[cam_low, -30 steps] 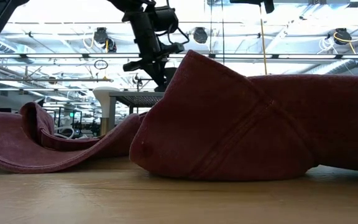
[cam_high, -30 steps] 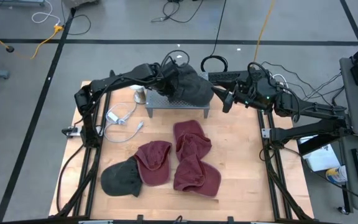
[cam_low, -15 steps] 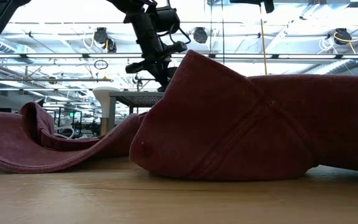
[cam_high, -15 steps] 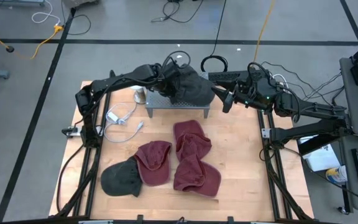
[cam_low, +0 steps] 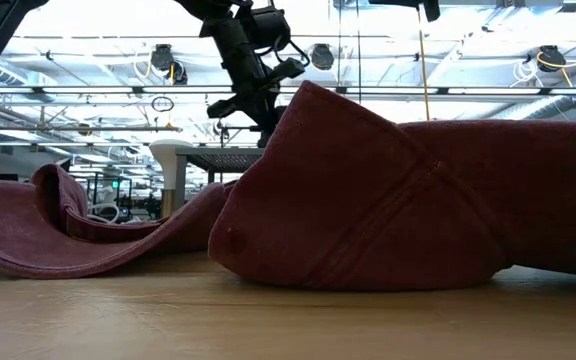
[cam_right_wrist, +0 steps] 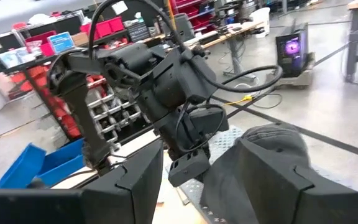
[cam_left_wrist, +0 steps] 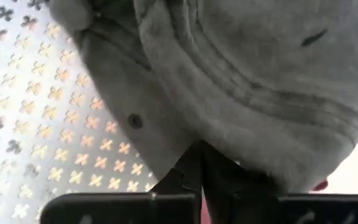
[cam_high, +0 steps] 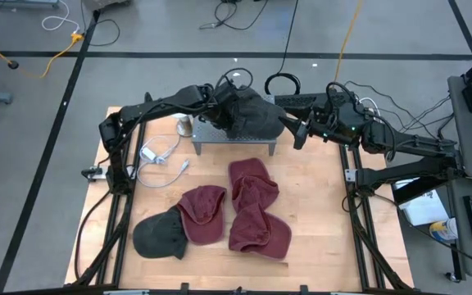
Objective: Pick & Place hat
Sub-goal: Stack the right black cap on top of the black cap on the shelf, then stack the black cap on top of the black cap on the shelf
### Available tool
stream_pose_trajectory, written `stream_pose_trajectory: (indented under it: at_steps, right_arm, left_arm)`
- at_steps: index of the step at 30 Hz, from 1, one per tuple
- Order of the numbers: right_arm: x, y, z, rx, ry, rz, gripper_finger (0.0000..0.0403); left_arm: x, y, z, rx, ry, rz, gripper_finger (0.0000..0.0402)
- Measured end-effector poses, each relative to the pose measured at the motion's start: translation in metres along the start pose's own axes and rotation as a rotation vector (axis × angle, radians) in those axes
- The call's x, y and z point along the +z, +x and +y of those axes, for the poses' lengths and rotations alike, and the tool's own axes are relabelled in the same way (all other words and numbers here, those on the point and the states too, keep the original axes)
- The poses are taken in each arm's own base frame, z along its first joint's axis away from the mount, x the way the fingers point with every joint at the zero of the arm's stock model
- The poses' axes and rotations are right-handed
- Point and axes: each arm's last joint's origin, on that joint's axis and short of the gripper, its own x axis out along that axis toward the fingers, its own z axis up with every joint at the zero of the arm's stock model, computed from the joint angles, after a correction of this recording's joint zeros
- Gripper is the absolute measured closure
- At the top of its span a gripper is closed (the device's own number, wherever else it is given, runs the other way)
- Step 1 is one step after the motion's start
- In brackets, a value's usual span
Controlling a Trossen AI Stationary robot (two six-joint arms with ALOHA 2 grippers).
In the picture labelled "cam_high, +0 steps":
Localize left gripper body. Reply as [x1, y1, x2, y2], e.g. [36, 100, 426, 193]
[202, 79, 243, 126]

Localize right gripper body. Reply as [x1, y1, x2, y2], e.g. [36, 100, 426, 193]
[307, 104, 343, 143]

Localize maroon baseball cap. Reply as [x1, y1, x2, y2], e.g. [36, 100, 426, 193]
[227, 204, 293, 261]
[176, 184, 228, 246]
[227, 157, 281, 214]

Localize grey perforated metal stand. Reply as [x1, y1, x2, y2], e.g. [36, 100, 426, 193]
[190, 96, 278, 157]

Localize white mushroom-shaped lamp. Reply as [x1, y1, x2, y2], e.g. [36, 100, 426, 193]
[171, 112, 195, 138]

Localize black beam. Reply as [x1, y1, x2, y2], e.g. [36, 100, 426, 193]
[391, 175, 466, 206]

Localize white papers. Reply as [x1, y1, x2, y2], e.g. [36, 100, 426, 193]
[393, 178, 450, 227]

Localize wipes canister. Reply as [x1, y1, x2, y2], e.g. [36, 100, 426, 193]
[429, 218, 460, 243]

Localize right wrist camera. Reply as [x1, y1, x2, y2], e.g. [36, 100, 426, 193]
[293, 129, 309, 151]

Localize black perforated frame bracket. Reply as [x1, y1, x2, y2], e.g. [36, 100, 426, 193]
[275, 92, 331, 111]

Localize black coiled cable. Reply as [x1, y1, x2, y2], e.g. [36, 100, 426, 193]
[263, 0, 302, 96]

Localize yellow hanging cord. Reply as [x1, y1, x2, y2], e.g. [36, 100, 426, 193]
[333, 0, 364, 85]

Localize white power adapter cable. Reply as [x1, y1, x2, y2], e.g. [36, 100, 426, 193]
[136, 134, 191, 189]

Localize black metal frame rail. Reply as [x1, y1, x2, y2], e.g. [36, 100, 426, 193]
[338, 145, 415, 290]
[71, 134, 145, 288]

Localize yellow extension cable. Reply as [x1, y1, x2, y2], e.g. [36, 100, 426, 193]
[0, 30, 85, 79]

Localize white floor cable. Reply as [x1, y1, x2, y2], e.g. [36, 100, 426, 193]
[41, 0, 82, 34]

